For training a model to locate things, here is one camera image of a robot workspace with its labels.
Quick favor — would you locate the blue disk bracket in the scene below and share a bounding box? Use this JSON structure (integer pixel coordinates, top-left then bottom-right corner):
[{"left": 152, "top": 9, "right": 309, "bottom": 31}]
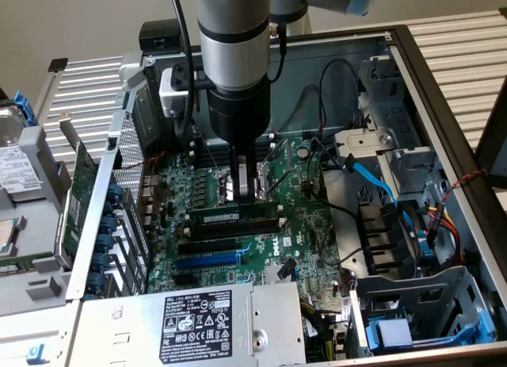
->
[{"left": 13, "top": 89, "right": 40, "bottom": 127}]

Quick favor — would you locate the black wire across motherboard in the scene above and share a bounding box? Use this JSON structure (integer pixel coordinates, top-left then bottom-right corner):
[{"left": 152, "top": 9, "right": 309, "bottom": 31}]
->
[{"left": 307, "top": 136, "right": 360, "bottom": 221}]

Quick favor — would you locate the blue expansion slot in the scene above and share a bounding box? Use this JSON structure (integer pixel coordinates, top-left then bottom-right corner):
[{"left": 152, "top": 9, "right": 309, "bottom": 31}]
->
[{"left": 176, "top": 252, "right": 242, "bottom": 270}]

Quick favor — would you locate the silver chipset heatsink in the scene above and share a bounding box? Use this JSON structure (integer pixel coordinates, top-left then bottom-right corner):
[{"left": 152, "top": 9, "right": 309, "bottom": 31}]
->
[{"left": 261, "top": 263, "right": 297, "bottom": 284}]

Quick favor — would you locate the black wire connector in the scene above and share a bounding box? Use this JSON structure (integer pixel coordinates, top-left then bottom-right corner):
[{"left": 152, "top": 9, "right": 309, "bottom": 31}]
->
[{"left": 276, "top": 258, "right": 298, "bottom": 281}]

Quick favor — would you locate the black box bracket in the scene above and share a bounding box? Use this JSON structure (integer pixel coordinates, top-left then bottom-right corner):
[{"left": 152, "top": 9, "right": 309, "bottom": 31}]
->
[{"left": 138, "top": 19, "right": 186, "bottom": 54}]

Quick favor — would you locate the long black expansion slot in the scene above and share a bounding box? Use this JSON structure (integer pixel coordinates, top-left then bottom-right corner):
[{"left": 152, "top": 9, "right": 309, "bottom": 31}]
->
[{"left": 177, "top": 239, "right": 238, "bottom": 256}]

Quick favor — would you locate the tall looped black wire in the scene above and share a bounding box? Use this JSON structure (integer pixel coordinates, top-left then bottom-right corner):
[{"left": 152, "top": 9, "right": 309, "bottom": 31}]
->
[{"left": 318, "top": 57, "right": 362, "bottom": 140}]

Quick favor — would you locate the black case fan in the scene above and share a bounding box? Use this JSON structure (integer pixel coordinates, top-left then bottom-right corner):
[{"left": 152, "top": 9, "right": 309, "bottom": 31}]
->
[{"left": 356, "top": 200, "right": 423, "bottom": 279}]

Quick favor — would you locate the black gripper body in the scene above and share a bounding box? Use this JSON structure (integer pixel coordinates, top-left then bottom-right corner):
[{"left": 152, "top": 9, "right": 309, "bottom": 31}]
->
[{"left": 206, "top": 76, "right": 273, "bottom": 150}]

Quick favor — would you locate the power supply wire bundle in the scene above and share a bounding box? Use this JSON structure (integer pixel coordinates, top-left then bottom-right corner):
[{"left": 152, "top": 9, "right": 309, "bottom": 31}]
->
[{"left": 299, "top": 299, "right": 345, "bottom": 362}]

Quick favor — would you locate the black power supply label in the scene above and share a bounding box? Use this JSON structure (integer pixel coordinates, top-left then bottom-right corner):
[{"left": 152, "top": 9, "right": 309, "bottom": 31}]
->
[{"left": 158, "top": 289, "right": 234, "bottom": 365}]

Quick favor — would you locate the silver CPU chip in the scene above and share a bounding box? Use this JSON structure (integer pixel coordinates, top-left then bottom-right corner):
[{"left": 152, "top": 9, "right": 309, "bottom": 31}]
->
[{"left": 0, "top": 215, "right": 21, "bottom": 261}]

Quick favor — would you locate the open silver PC case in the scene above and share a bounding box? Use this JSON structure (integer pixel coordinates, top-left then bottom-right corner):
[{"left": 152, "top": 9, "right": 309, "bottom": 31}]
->
[{"left": 0, "top": 24, "right": 507, "bottom": 367}]

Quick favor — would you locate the green graphics card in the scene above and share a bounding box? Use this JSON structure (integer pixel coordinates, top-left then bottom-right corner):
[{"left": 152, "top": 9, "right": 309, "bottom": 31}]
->
[{"left": 52, "top": 111, "right": 99, "bottom": 270}]

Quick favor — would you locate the blue case latch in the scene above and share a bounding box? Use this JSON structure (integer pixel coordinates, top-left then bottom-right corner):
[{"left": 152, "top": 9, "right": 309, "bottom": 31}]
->
[{"left": 25, "top": 342, "right": 48, "bottom": 367}]

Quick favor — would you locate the thick black camera cable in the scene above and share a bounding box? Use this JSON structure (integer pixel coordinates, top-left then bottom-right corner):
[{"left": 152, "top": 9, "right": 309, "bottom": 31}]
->
[{"left": 166, "top": 0, "right": 198, "bottom": 140}]

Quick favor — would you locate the green RAM stick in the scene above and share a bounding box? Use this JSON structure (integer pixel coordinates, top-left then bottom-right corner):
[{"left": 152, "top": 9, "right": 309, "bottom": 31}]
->
[
  {"left": 185, "top": 201, "right": 285, "bottom": 228},
  {"left": 0, "top": 254, "right": 55, "bottom": 275}
]

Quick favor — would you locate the blue disk caddy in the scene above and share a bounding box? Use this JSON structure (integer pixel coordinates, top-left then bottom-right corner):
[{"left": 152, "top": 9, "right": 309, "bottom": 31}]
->
[{"left": 364, "top": 309, "right": 498, "bottom": 354}]

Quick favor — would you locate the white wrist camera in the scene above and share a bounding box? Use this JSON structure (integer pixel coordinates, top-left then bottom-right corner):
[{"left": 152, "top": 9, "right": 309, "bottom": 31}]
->
[{"left": 158, "top": 63, "right": 210, "bottom": 119}]

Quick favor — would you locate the thin black fan wire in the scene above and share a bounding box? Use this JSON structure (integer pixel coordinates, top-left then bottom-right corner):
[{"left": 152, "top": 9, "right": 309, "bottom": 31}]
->
[{"left": 320, "top": 231, "right": 364, "bottom": 265}]

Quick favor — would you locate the silver CPU socket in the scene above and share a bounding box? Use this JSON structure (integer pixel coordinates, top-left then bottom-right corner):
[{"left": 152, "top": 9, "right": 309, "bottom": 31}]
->
[{"left": 215, "top": 160, "right": 278, "bottom": 209}]

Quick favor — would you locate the low arched black wire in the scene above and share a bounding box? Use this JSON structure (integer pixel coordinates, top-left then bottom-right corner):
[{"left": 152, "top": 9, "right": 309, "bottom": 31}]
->
[{"left": 276, "top": 83, "right": 328, "bottom": 136}]

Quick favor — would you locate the silver optical drive cage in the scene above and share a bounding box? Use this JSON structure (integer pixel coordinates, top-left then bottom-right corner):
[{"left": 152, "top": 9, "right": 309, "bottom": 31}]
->
[{"left": 334, "top": 53, "right": 451, "bottom": 197}]

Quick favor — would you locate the blue flat disk wire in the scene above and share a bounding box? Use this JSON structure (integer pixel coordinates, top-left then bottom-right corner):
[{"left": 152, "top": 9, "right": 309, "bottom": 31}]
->
[{"left": 343, "top": 152, "right": 399, "bottom": 209}]

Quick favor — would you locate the grey parts rack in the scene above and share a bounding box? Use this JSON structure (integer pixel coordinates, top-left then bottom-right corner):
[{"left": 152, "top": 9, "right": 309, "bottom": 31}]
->
[{"left": 0, "top": 124, "right": 82, "bottom": 316}]

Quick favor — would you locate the silver disk bay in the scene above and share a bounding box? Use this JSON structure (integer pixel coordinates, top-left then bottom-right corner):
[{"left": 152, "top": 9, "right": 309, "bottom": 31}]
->
[{"left": 348, "top": 265, "right": 498, "bottom": 358}]

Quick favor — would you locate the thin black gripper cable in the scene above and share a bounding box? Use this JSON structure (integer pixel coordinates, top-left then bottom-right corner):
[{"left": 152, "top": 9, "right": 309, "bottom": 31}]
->
[{"left": 269, "top": 21, "right": 288, "bottom": 85}]

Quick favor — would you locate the long red black twisted wire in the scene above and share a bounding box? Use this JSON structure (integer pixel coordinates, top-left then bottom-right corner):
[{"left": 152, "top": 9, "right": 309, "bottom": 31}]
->
[{"left": 435, "top": 167, "right": 489, "bottom": 209}]

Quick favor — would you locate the thin steel locking lever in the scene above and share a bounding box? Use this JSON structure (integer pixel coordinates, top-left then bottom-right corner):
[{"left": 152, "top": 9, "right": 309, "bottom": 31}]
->
[
  {"left": 265, "top": 171, "right": 295, "bottom": 197},
  {"left": 196, "top": 129, "right": 223, "bottom": 178}
]

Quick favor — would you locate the yellow red power wire bundle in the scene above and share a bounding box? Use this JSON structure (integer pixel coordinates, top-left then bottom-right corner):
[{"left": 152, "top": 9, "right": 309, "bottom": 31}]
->
[{"left": 425, "top": 206, "right": 464, "bottom": 267}]

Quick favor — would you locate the short red black twisted wire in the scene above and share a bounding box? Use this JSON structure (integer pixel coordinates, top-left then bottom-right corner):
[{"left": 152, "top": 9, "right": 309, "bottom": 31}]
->
[{"left": 118, "top": 151, "right": 166, "bottom": 170}]

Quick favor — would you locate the silver hard disk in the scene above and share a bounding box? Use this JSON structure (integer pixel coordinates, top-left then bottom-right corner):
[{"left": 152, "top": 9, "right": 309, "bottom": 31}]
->
[{"left": 0, "top": 105, "right": 45, "bottom": 204}]

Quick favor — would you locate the short black expansion slot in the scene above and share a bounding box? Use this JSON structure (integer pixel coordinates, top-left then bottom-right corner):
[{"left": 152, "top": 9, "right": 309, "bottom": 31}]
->
[{"left": 173, "top": 272, "right": 199, "bottom": 288}]

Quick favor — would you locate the green motherboard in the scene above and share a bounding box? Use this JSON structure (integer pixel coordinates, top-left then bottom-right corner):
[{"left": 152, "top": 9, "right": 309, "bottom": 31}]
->
[{"left": 136, "top": 135, "right": 353, "bottom": 316}]

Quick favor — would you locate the silver power supply unit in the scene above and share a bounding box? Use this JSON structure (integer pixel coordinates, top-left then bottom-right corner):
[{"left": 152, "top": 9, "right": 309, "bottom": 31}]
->
[{"left": 65, "top": 281, "right": 308, "bottom": 367}]

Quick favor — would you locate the silver socket cover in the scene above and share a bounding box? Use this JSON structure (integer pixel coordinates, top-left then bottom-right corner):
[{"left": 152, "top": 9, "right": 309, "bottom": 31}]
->
[{"left": 261, "top": 138, "right": 296, "bottom": 176}]

